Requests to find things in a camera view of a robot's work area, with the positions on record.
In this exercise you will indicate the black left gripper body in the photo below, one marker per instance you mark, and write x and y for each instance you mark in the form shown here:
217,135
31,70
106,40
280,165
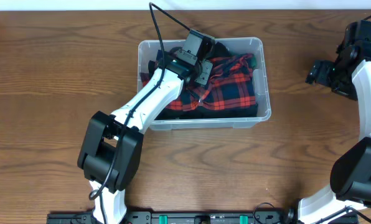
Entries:
205,72

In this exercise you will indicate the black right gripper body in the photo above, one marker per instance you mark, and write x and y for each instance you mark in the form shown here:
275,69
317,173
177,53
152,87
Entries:
341,81

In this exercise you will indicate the black garment pile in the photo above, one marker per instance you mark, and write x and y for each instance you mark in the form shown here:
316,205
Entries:
219,51

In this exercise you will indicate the red navy plaid shirt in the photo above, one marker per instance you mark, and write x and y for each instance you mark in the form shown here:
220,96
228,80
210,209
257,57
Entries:
228,88

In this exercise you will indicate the dark green cloth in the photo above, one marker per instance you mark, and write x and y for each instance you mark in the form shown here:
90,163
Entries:
252,63

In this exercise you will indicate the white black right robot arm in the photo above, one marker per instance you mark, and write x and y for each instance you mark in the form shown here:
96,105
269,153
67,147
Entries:
349,190

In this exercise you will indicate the clear plastic storage bin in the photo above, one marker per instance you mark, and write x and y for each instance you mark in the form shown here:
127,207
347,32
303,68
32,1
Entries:
147,51

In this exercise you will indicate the black mounting rail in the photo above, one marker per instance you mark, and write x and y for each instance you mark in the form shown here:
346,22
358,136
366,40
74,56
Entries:
269,217

